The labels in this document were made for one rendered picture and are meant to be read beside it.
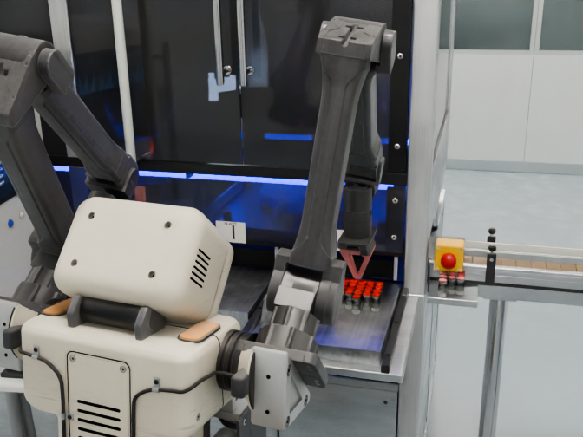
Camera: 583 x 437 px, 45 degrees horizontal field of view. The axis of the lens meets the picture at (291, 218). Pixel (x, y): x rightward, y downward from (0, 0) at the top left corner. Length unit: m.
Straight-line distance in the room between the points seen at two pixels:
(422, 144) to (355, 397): 0.76
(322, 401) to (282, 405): 1.16
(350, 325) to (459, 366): 1.65
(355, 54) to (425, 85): 0.77
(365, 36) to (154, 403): 0.56
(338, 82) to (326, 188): 0.15
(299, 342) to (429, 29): 0.96
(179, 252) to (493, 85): 5.57
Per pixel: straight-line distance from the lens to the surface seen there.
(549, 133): 6.48
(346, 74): 0.97
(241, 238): 1.93
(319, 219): 1.00
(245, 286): 1.93
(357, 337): 1.67
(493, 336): 2.10
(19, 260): 1.95
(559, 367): 3.44
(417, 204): 1.80
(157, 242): 0.96
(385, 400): 2.06
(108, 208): 1.02
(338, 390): 2.07
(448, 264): 1.81
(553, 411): 3.12
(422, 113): 1.74
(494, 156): 6.50
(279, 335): 0.96
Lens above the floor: 1.69
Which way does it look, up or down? 19 degrees down
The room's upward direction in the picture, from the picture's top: 1 degrees counter-clockwise
